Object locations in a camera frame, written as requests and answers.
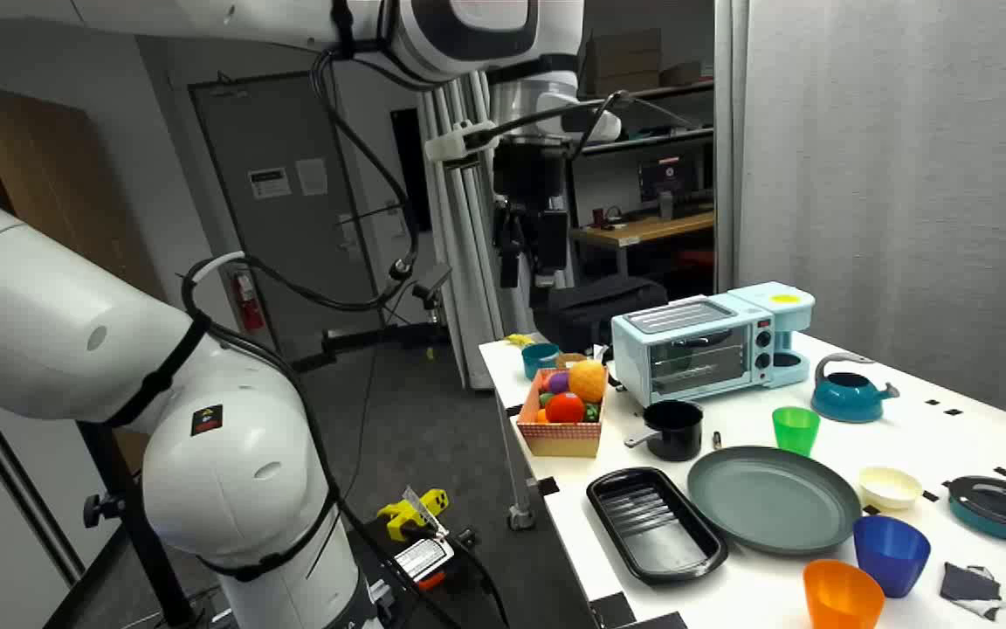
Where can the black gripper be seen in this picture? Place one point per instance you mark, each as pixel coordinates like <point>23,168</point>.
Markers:
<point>530,175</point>

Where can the orange plastic cup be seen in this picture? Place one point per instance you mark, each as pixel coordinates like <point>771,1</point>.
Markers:
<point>844,600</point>

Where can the blue plastic cup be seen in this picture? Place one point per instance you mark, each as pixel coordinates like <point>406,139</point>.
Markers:
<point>892,561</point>

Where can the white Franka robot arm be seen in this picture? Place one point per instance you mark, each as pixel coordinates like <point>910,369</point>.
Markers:
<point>37,325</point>

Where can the grey round plate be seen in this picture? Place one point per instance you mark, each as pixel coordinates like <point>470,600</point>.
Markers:
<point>774,506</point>

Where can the bunched white curtain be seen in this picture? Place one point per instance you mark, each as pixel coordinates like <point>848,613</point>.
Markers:
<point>470,257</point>

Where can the black backpack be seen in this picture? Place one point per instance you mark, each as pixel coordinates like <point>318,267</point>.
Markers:
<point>594,314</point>

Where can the teal pot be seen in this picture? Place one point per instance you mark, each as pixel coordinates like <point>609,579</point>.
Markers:
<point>539,362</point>

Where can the wooden workbench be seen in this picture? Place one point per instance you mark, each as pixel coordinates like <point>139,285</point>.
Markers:
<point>643,228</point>

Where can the purple plush fruit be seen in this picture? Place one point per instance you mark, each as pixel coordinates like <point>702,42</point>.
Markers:
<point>558,383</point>

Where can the red plush tomato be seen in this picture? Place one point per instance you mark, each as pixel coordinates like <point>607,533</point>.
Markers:
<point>565,407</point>

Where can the red orange plush fruit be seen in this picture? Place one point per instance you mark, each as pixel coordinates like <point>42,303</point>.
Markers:
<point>537,413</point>

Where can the metal storage shelf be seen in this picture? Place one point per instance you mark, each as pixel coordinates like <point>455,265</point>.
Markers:
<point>653,141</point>

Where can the light blue toaster oven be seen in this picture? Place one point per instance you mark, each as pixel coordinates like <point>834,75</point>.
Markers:
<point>690,351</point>

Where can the orange checked fruit basket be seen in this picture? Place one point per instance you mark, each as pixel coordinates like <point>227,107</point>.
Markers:
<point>559,442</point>

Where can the white paper door sign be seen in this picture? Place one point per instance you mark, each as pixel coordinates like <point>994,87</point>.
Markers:
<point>271,185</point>
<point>313,175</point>

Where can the grey door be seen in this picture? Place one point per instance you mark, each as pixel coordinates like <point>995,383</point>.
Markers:
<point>296,247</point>

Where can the red fire extinguisher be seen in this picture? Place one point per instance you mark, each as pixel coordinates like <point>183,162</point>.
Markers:
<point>249,306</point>

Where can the yellow tool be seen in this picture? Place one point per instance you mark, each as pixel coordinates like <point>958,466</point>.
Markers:
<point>410,513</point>

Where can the black grill tray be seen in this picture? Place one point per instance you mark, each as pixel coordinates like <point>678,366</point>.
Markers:
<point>653,529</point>

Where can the green plastic cup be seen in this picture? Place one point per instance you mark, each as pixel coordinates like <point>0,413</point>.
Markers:
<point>794,433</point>

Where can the white and red box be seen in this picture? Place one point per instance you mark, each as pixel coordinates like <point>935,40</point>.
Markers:
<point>421,561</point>

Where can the large black tape patch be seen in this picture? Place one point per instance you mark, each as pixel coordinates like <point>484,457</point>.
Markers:
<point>611,613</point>

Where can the light grey curtain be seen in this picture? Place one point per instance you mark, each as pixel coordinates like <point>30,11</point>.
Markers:
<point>910,175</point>

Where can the black tape strips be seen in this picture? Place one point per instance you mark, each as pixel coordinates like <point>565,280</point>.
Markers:
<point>661,625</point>

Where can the cream small bowl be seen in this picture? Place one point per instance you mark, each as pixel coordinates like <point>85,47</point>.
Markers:
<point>887,490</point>

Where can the brown wooden board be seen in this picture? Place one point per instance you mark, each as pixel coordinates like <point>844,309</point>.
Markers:
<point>62,175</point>

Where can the black metal robot stand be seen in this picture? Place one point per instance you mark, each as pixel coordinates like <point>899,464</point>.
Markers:
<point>104,513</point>

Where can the black foil piece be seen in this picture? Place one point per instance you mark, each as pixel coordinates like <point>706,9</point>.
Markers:
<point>970,583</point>

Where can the white cabinet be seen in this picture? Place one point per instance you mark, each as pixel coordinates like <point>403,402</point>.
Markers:
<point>0,525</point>

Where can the white vertical post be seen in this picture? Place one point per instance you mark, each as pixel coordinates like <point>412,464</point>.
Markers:
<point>731,117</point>

